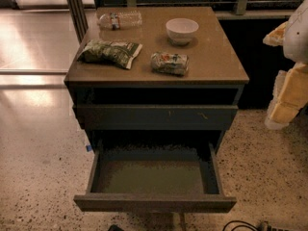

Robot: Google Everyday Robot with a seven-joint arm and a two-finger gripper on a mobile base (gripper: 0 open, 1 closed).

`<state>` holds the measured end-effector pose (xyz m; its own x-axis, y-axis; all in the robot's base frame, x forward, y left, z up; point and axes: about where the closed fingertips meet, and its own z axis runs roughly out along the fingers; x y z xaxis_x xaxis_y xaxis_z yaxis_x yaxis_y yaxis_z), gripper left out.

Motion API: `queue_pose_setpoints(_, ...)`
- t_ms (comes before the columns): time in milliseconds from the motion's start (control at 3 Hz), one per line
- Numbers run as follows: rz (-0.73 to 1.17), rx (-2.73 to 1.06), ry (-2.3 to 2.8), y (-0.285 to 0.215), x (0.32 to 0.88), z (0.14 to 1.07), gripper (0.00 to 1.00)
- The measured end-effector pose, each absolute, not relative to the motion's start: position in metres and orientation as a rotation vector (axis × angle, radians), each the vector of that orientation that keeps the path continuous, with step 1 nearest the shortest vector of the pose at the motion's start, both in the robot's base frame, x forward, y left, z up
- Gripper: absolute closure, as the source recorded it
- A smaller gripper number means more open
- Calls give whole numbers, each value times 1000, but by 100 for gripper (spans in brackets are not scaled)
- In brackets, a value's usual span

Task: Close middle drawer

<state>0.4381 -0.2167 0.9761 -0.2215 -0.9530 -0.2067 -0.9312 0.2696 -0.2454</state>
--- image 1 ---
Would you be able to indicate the drawer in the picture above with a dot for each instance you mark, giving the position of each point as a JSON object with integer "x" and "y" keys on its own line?
{"x": 155, "y": 180}
{"x": 155, "y": 117}

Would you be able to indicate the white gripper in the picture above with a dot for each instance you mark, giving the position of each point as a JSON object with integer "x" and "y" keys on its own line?
{"x": 296, "y": 39}

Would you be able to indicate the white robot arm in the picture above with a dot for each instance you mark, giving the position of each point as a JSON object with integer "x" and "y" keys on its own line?
{"x": 290, "y": 90}

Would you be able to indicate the brown wooden drawer cabinet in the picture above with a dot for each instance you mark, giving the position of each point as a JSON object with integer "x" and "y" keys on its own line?
{"x": 215, "y": 75}

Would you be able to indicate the clear plastic water bottle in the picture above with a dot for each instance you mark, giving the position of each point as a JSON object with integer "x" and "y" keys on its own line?
{"x": 117, "y": 21}

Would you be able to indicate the green snack bag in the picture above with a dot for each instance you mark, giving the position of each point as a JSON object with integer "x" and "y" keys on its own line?
{"x": 120, "y": 53}

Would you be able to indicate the crushed drink can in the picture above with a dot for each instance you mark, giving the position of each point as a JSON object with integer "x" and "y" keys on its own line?
{"x": 175, "y": 64}

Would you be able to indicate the white ceramic bowl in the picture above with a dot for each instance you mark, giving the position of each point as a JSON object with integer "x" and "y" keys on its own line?
{"x": 181, "y": 31}

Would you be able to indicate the blue tape piece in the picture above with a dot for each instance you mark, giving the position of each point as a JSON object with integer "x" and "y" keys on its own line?
{"x": 88, "y": 148}

